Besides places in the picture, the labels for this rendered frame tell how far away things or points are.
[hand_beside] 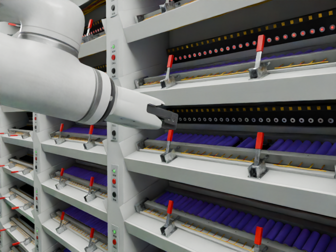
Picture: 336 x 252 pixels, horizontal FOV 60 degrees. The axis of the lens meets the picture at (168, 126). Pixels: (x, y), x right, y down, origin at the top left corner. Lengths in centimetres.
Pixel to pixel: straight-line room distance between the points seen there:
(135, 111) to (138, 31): 48
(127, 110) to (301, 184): 34
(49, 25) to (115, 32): 59
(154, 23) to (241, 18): 25
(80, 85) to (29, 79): 6
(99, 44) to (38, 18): 68
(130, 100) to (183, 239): 47
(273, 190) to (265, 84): 20
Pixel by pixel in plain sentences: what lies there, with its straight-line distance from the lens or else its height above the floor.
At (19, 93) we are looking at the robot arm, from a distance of 38.
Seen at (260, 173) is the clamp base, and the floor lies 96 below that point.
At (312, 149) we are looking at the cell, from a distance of 68.
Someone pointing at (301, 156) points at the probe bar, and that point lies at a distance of 64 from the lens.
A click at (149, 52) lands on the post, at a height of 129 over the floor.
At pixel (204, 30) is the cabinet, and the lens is 97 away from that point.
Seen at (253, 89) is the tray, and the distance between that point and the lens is 61.
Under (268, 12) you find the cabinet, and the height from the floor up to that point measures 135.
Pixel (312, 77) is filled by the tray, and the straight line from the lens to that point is 56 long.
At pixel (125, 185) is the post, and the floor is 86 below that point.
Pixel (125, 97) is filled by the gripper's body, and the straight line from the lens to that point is 44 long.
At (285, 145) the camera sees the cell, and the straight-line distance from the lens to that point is 71.
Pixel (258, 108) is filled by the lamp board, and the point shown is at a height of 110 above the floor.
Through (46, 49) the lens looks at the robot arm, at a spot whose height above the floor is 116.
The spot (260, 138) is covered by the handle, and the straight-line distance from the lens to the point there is 63.
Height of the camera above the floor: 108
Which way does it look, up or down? 2 degrees down
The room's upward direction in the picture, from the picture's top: straight up
